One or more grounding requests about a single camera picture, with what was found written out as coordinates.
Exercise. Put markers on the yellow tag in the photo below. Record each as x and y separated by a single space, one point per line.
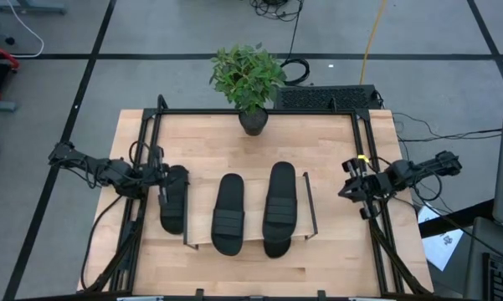
363 159

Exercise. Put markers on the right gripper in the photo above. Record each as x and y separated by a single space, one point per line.
372 186

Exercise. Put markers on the grey table foot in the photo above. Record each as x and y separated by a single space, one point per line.
29 6

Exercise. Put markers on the black clamp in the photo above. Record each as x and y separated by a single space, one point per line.
321 294
199 294

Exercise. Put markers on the black keyboard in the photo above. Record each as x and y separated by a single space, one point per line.
502 280

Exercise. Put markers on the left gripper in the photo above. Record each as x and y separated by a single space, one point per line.
157 175

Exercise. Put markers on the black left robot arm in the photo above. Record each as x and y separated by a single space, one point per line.
113 173

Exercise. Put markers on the wooden shelf black metal frame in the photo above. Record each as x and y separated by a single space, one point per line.
253 209

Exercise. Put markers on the black perforated metal case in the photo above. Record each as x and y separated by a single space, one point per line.
305 98

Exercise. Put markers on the black caster wheel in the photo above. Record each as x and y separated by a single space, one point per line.
9 41

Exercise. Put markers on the green plant in black pot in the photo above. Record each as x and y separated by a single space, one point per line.
247 79

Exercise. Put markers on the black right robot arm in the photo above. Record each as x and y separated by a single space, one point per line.
435 165

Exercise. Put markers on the grey desk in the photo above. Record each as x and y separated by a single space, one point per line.
477 267

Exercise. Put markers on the black aluminium table frame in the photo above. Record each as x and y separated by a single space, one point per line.
201 111

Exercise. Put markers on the white printed paper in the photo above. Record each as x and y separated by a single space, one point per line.
443 246

